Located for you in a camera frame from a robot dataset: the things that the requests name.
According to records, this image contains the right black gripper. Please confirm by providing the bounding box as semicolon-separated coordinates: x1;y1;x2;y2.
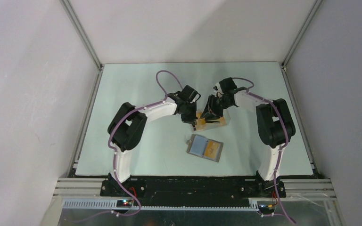
199;94;232;121

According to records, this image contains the clear plastic card box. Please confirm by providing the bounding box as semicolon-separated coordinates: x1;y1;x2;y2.
191;109;230;133

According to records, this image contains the grey card holder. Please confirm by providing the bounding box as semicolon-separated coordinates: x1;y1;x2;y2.
186;134;223;162

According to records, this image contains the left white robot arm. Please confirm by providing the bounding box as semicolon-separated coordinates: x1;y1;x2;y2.
107;85;201;196

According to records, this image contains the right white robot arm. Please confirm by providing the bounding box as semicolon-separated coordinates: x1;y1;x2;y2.
200;77;296;197

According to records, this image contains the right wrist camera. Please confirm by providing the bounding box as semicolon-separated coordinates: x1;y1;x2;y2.
213;83;223;97

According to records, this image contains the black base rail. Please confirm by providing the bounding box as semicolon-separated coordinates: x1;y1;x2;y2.
100;175;286;208

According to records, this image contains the grey cable duct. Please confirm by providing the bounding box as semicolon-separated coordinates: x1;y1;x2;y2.
63;199;260;211

